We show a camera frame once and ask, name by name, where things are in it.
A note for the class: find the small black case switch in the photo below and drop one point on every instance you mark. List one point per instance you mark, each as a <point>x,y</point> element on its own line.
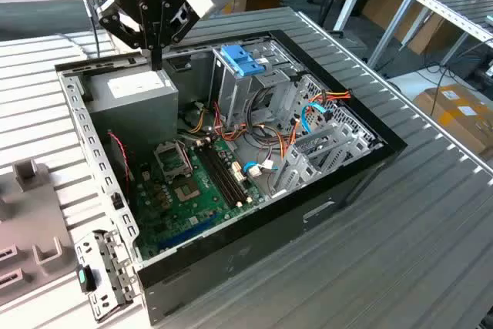
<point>116,201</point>

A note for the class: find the CPU socket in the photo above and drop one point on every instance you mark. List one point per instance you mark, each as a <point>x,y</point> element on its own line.
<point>186,191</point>

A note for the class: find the black open PC case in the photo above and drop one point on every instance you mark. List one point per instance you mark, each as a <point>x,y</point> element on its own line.
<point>250,252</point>

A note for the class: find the large brown cardboard box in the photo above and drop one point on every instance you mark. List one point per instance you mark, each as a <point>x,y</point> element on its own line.
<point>379,1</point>

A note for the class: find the metal slat frame table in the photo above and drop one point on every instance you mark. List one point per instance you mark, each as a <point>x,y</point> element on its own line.
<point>486,17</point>

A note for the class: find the black latch green tab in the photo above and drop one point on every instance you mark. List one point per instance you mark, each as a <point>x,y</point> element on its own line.
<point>82,277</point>

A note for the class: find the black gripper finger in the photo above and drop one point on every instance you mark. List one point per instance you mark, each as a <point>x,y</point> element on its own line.
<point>148,36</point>
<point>159,36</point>

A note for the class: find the grey metal disk bay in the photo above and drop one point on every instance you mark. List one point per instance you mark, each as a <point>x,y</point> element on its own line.
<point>298,169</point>

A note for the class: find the grey metal drive cage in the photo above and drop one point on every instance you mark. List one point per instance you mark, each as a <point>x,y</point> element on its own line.
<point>231,90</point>

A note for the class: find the grey parts rack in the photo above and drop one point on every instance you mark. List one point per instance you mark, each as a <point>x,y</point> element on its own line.
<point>34,221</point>

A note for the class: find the blue plastic drive latch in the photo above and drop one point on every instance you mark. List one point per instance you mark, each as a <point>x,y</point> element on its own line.
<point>242,60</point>

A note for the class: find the grey metal slot bracket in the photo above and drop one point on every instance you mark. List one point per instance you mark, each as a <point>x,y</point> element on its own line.
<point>115,267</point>

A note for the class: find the grey power supply unit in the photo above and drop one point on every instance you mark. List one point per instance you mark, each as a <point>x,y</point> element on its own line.
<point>131,121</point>

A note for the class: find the white board connector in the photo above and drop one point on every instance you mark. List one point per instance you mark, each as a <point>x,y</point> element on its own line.
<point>237,173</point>

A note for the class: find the green motherboard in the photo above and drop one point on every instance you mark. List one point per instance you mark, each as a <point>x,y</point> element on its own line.
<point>200,205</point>

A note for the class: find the black RAM slot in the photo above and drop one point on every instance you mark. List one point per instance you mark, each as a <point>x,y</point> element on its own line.
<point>214,175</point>

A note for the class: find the cardboard box with white labels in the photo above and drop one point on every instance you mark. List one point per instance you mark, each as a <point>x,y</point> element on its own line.
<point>454,121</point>

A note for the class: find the blue expansion slot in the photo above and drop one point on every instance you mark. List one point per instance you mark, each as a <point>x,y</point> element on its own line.
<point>185,235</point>

